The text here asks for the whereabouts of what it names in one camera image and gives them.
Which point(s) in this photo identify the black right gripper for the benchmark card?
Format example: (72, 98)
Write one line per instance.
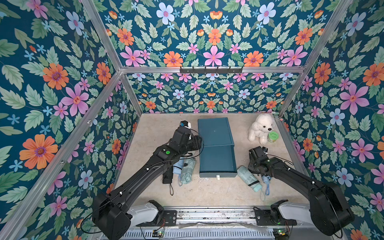
(255, 153)

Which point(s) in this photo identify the black hook rail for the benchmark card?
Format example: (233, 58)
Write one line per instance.
(210, 70)

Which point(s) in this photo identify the light blue umbrella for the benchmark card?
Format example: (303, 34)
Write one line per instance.
(267, 181)
(177, 167)

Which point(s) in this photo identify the black umbrella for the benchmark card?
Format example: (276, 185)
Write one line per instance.
(168, 179)

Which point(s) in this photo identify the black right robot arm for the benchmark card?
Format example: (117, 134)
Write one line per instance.
(328, 209)

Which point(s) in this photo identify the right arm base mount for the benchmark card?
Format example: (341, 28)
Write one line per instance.
(272, 217)

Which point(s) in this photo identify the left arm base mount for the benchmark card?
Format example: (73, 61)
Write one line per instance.
(152, 214)

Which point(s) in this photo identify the white plush dog toy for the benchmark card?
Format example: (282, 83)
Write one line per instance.
(261, 128)

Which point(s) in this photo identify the teal drawer cabinet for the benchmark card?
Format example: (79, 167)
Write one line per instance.
(217, 157)

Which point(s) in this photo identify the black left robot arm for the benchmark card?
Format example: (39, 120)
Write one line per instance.
(112, 212)

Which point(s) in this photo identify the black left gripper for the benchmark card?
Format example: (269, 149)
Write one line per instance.
(195, 142)

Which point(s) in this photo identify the mint green folded umbrella left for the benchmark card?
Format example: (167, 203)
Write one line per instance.
(187, 171)

